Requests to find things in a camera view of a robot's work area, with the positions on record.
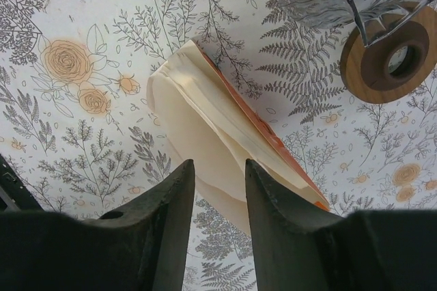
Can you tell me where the floral table mat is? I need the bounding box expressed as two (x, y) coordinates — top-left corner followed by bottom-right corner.
(1, 0), (436, 290)

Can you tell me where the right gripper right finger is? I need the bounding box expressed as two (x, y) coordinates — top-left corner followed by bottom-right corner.
(245, 159), (436, 290)

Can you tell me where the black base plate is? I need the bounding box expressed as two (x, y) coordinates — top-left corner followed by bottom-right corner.
(0, 156), (42, 212)

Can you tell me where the dark wooden dripper ring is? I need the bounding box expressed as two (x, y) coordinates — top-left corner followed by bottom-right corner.
(339, 1), (437, 104)

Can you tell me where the orange coffee filter box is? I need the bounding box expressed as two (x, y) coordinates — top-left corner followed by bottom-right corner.
(186, 40), (330, 211)

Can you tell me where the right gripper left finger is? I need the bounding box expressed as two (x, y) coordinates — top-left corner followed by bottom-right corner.
(1, 159), (195, 290)

